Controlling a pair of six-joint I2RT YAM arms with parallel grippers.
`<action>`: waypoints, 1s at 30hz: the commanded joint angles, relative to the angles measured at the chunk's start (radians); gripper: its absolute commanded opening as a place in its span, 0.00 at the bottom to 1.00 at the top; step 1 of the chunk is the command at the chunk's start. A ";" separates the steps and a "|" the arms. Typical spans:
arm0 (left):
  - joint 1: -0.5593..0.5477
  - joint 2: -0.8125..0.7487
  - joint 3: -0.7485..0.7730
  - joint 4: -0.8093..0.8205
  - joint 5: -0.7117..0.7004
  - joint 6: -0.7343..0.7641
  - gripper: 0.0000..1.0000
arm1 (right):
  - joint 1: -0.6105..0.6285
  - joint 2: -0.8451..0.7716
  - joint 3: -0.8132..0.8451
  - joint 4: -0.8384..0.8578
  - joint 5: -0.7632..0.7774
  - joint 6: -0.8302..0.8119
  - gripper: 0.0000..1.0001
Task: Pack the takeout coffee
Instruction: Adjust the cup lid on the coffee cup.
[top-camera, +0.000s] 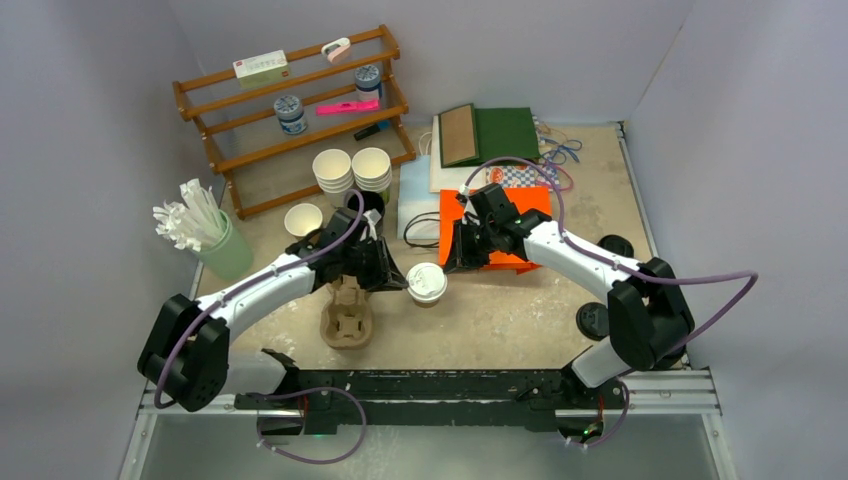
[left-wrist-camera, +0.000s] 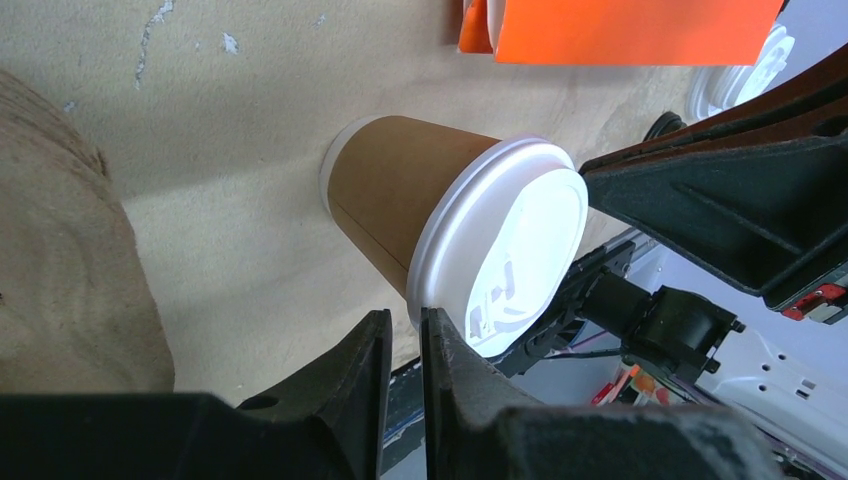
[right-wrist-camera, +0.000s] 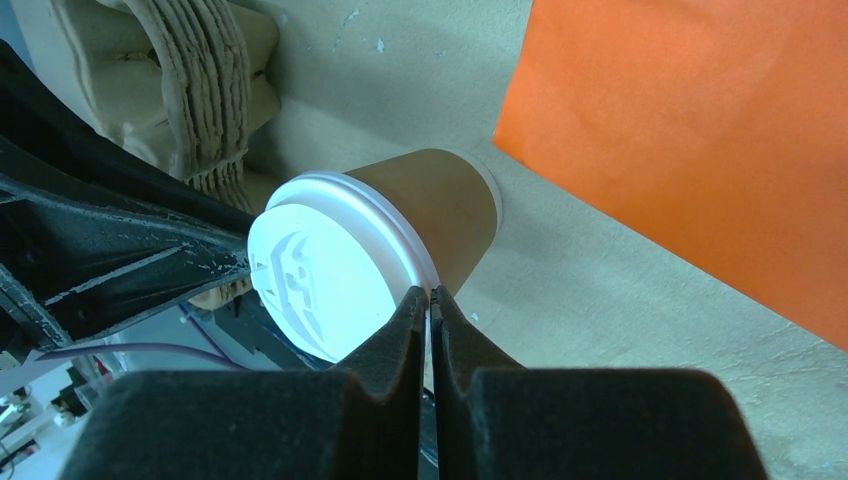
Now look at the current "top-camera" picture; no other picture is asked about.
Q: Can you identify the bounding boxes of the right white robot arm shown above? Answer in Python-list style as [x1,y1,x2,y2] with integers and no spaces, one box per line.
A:
[444,184,694,407]

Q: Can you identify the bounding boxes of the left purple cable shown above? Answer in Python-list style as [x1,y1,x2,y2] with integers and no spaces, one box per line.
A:
[153,189,370,466]

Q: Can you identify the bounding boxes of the black blue marker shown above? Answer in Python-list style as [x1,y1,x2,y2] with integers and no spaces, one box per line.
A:
[353,120,391,141]

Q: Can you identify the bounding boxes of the pink marker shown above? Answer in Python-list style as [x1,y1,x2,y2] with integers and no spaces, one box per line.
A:
[315,99,381,116]

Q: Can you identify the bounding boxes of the blue white jar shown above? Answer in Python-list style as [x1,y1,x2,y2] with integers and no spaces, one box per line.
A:
[354,64,383,102]
[273,95,308,136]

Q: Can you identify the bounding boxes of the pulp cup carrier tray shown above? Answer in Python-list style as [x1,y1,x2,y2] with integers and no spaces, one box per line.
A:
[319,276,374,350]

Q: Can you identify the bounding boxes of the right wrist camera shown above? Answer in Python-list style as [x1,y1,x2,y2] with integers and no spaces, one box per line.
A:
[456,184,474,210]

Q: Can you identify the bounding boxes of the white pink clip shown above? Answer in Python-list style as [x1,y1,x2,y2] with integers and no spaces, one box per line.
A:
[321,37,352,65]

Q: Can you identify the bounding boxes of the white green box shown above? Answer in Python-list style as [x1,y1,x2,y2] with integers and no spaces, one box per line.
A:
[232,50,290,90]

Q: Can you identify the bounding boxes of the left white cup stack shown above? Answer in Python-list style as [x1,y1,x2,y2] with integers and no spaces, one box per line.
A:
[312,149,355,208]

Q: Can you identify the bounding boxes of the green straw holder cup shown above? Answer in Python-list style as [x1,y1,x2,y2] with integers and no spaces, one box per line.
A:
[195,210,254,281]

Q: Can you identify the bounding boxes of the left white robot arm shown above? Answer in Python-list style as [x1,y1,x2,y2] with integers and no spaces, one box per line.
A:
[137,208,408,412]

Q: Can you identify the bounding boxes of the white cup stack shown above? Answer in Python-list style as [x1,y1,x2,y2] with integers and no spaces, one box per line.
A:
[351,147,392,203]
[312,149,355,208]

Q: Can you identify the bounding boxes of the blue white jar left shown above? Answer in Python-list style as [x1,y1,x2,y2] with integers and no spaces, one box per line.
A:
[273,95,308,136]

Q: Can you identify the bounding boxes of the purple cable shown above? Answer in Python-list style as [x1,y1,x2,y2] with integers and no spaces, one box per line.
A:
[153,189,370,466]
[460,156,760,452]

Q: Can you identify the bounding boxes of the black lid stack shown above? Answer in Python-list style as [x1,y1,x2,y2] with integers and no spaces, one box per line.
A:
[652,348,686,371]

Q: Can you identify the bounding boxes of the white cup lid picked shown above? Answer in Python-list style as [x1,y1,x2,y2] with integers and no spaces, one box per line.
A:
[406,262,448,299]

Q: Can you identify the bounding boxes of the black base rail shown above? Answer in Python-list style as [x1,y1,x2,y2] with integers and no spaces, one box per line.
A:
[139,367,723,439]

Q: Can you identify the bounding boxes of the green paper bag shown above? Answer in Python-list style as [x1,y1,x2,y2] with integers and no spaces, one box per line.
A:
[437,103,540,168]

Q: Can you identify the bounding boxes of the black cup lid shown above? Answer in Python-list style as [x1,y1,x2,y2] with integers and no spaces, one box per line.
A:
[575,302,609,341]
[597,234,635,258]

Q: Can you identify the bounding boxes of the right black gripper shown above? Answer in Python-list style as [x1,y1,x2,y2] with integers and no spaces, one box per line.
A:
[444,219,499,276]

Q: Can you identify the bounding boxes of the right white cup stack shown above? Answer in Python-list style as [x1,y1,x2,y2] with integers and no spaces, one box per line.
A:
[351,147,392,203]

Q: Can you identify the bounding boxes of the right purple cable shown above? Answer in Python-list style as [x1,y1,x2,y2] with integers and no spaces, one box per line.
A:
[460,156,760,452]

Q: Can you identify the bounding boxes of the wooden shelf rack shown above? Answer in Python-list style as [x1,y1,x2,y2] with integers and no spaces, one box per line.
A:
[172,24,416,220]

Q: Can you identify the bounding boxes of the brown paper cup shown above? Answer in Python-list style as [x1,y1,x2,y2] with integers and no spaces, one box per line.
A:
[413,296,440,308]
[284,203,323,238]

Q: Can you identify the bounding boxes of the orange paper bag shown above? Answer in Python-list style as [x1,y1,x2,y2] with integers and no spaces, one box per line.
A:
[407,184,551,280]

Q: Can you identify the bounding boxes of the blue checkered paper bag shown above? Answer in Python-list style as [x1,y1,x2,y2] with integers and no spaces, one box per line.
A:
[484,165,549,188]

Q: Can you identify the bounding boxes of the black paper cup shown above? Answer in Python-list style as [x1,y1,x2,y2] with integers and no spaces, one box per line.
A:
[361,191,386,235]

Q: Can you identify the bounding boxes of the blue white jar right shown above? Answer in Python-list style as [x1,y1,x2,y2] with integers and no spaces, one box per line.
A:
[354,64,383,102]

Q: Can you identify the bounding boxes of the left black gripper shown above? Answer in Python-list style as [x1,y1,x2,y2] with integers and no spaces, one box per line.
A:
[341,236,408,292]

